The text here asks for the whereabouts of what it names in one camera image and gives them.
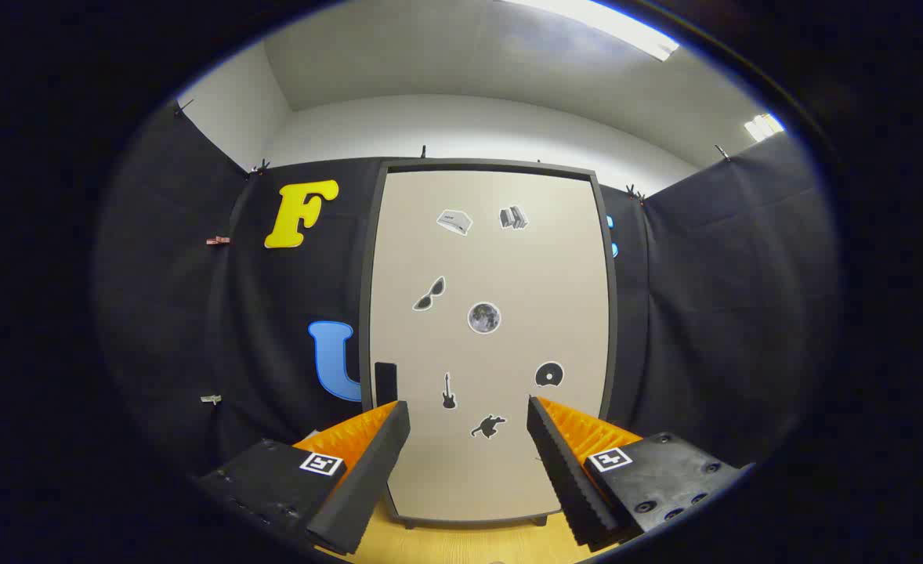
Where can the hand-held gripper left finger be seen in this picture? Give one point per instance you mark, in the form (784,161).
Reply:
(367,478)

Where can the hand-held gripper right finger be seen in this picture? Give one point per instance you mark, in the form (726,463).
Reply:
(567,478)

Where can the small ceiling light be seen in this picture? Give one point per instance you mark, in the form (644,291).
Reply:
(763,127)

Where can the grey cabinet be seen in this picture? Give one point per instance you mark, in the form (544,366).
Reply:
(366,298)

